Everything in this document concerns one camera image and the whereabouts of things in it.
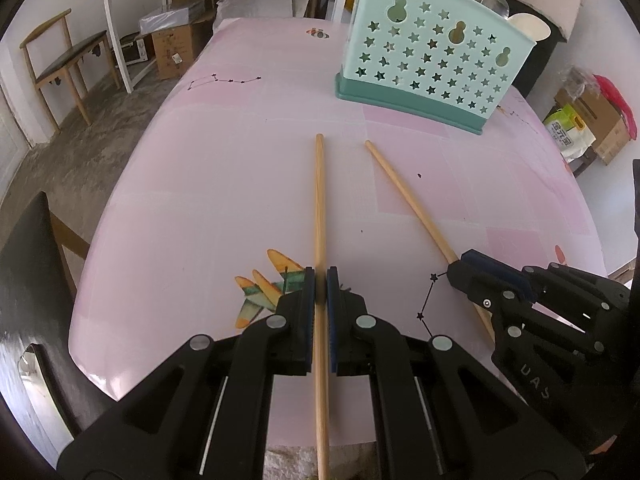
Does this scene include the plastic-wrapped white box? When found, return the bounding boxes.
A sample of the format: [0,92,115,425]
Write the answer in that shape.
[139,2,206,35]

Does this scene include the white table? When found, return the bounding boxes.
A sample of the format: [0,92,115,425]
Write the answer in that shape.
[90,0,221,93]

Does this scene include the green and white bag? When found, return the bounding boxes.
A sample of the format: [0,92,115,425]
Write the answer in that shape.
[544,105,598,161]

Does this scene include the open cardboard box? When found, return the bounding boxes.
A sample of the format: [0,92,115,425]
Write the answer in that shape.
[555,87,631,166]

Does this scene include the metal spoon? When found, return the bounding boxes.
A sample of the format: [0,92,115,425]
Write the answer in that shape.
[480,0,511,20]

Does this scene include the white toaster oven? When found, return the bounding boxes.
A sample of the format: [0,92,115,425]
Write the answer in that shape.
[117,32,153,67]

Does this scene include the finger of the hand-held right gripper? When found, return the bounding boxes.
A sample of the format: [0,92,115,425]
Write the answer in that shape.
[470,287,609,358]
[446,249,632,322]

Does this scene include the wooden chopstick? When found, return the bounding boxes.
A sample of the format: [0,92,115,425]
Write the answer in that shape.
[364,140,496,346]
[314,133,332,480]

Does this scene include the pink printed tablecloth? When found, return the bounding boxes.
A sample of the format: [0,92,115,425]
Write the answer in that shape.
[67,16,611,448]

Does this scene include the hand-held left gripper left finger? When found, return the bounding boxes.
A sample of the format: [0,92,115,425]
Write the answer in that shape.
[57,266,317,480]

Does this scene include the white plastic spoon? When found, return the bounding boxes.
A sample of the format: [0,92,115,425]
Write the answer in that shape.
[507,12,552,42]

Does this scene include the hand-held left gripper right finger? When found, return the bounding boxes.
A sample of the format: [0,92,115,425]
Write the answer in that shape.
[326,266,586,480]

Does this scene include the green plastic utensil holder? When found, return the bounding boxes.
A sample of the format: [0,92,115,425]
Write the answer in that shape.
[334,0,537,136]

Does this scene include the wooden chair with dark seat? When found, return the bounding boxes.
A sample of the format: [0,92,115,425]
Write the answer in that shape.
[20,8,121,127]

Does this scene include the brown cardboard box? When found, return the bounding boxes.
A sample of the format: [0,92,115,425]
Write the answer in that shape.
[150,22,206,81]

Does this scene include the white sack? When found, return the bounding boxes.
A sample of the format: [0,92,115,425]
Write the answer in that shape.
[215,0,311,28]

